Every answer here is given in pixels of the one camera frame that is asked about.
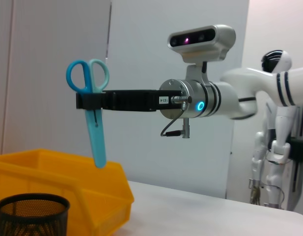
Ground right arm cable with plug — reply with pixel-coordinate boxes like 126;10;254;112
160;95;193;139

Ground black robot stand frame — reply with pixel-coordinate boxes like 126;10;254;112
288;103;303;212

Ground blue scissors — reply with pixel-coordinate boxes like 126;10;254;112
66;59;110;169

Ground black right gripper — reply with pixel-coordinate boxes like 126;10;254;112
76;89;178;113

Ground black mesh pen holder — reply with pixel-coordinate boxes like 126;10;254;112
0;193;71;236

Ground white humanoid robot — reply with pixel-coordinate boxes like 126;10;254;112
249;49;302;209

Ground yellow plastic bin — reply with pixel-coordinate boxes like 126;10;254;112
0;148;135;236

